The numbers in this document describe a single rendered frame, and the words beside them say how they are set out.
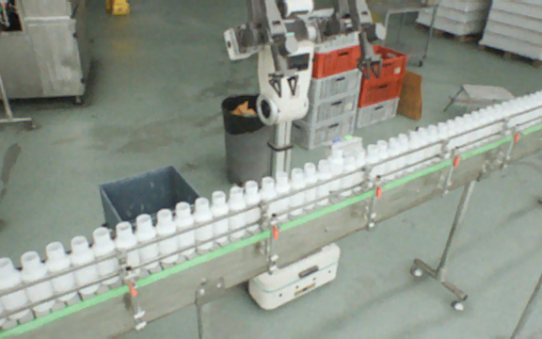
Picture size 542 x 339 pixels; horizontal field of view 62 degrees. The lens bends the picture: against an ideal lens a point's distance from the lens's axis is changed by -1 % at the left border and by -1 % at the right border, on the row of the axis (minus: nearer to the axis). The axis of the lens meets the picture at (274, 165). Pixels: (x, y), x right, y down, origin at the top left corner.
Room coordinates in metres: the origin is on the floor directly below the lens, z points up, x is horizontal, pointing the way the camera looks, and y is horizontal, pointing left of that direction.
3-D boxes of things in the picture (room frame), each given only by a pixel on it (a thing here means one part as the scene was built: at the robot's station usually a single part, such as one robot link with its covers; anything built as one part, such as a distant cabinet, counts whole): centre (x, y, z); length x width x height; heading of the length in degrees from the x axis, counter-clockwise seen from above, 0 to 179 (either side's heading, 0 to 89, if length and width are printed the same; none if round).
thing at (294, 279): (2.06, -0.03, 0.24); 0.68 x 0.53 x 0.41; 36
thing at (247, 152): (3.04, 0.19, 0.32); 0.45 x 0.45 x 0.64
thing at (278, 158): (2.07, -0.02, 0.65); 0.11 x 0.11 x 0.40; 36
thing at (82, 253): (0.87, 0.49, 1.08); 0.06 x 0.06 x 0.17
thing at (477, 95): (4.36, -2.06, 0.21); 0.61 x 0.47 x 0.41; 179
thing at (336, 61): (3.92, -0.40, 0.78); 0.61 x 0.41 x 0.22; 132
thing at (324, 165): (1.35, -0.17, 1.08); 0.06 x 0.06 x 0.17
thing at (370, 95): (4.40, -0.90, 0.33); 0.61 x 0.41 x 0.22; 129
